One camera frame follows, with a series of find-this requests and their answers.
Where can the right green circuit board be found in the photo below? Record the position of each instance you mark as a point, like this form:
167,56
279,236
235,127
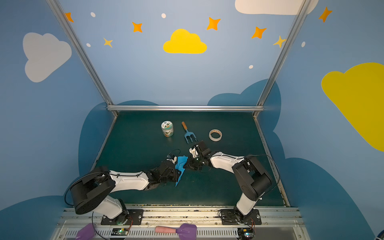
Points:
245,233

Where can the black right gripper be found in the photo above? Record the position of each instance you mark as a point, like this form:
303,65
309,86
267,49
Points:
195,159

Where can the aluminium left corner post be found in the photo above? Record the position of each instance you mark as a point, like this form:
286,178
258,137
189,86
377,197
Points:
60,15

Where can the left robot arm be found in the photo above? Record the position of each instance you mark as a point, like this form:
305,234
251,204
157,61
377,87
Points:
91,193

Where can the right side floor rail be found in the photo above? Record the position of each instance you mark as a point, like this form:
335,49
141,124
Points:
274,167

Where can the small patterned jar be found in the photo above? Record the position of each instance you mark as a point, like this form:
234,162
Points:
167,128

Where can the purple scoop left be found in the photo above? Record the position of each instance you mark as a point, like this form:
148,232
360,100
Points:
86,233

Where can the cyan paper sheet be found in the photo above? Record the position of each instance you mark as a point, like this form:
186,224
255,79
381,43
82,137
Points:
181,161

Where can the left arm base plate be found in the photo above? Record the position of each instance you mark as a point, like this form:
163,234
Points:
126,218

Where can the aluminium back frame rail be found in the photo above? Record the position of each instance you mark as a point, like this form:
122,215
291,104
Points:
186,108

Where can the blue garden fork wooden handle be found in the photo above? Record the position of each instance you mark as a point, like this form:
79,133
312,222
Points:
189,136

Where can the left side floor rail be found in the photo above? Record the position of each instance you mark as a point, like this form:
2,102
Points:
89,139

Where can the left green circuit board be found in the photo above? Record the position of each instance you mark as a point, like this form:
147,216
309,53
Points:
120,231

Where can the front aluminium rail base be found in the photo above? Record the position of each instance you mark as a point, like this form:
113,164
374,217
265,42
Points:
278,223

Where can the aluminium right corner post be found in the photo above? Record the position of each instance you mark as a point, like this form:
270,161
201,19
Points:
292,34

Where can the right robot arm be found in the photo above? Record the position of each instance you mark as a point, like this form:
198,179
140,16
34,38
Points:
252,177

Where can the purple shovel pink handle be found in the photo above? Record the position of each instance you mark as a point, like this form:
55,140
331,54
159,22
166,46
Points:
185,231

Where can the green circuit board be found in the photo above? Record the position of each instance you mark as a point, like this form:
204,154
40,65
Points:
245,233
120,231

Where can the aluminium corner post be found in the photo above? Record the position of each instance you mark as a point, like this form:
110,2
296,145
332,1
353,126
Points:
60,15
292,34

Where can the white double-sided tape roll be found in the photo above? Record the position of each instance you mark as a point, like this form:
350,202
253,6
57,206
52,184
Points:
215,135

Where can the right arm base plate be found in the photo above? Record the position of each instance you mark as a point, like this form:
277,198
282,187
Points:
235,217

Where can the floor rail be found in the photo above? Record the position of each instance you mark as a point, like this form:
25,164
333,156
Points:
274,167
89,139

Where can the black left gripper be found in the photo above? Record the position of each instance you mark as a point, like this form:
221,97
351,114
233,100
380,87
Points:
173,173

